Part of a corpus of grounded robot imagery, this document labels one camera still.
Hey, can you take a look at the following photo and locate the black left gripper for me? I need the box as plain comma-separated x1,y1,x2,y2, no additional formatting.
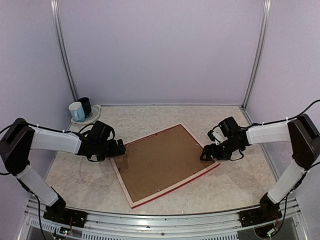
94,139,126,162

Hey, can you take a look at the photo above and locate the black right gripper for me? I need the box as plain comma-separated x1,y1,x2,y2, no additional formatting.
199,138,241,161

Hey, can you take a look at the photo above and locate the brown cardboard backing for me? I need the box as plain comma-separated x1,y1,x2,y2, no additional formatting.
113,125,216,204

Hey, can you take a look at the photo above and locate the red wooden picture frame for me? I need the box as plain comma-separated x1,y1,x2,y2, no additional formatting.
109,122,221,210

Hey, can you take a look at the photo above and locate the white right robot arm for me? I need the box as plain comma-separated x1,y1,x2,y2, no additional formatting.
200,100,320,222

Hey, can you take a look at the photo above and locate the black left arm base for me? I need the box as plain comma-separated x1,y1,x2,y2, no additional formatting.
43,208,88,228

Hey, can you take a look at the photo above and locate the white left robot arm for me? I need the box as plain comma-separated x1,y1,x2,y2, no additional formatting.
0,118,126,223

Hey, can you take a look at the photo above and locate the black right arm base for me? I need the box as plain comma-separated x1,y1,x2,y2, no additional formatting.
239,193,283,228

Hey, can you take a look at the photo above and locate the white round plate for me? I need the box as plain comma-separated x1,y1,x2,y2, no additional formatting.
70,104,102,125

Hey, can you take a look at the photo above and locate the light blue mug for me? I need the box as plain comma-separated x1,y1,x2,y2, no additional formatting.
68,101,86,123

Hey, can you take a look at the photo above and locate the dark green mug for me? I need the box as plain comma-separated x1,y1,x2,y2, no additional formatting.
77,97,92,118

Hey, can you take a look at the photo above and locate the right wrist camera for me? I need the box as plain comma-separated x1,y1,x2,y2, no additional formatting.
207,129,224,145

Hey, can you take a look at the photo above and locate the aluminium front rail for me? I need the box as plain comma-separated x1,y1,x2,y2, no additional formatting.
15,198,311,240

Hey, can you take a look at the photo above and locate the left aluminium corner post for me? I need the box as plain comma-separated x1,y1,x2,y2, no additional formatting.
50,0,79,101

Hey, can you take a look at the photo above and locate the aluminium corner post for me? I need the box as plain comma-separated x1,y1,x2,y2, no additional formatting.
50,0,79,101
241,0,272,112

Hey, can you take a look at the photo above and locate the right aluminium corner post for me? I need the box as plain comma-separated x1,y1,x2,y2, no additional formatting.
241,0,272,112

